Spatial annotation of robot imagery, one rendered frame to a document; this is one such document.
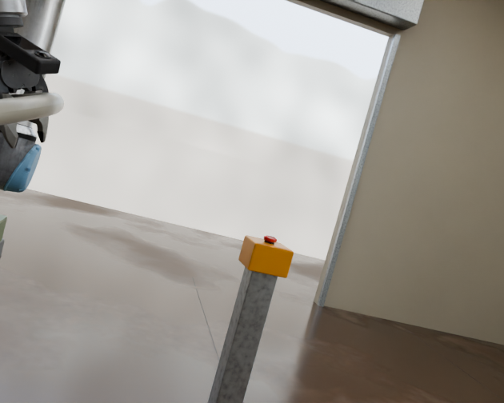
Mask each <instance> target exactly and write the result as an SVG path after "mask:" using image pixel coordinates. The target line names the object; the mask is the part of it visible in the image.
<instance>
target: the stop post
mask: <svg viewBox="0 0 504 403"><path fill-rule="evenodd" d="M293 256H294V251H292V250H291V249H289V248H287V247H286V246H284V245H283V244H282V243H279V242H270V241H266V240H264V239H262V238H259V237H252V236H249V235H246V236H245V237H244V240H243V243H242V248H241V252H240V255H239V258H238V260H239V261H240V262H241V263H242V264H243V265H244V266H245V269H244V272H243V275H242V280H241V283H240V286H239V290H238V295H237V298H236V301H235V304H234V309H233V313H232V315H231V319H230V324H229V327H228V330H227V333H226V339H225V341H224V345H223V348H222V353H221V356H220V359H219V363H218V367H217V371H216V374H215V377H214V382H213V385H212V389H211V391H210V397H209V400H208V403H243V401H244V397H245V394H246V389H247V386H248V383H249V379H250V375H251V372H252V368H253V365H254V360H255V358H256V354H257V351H258V346H259V343H260V340H261V336H262V331H263V329H264V325H265V323H266V317H267V314H268V311H269V308H270V303H271V300H272V297H273V294H274V288H275V286H276V282H277V280H278V277H284V278H287V276H288V273H289V270H290V265H291V262H292V258H293Z"/></svg>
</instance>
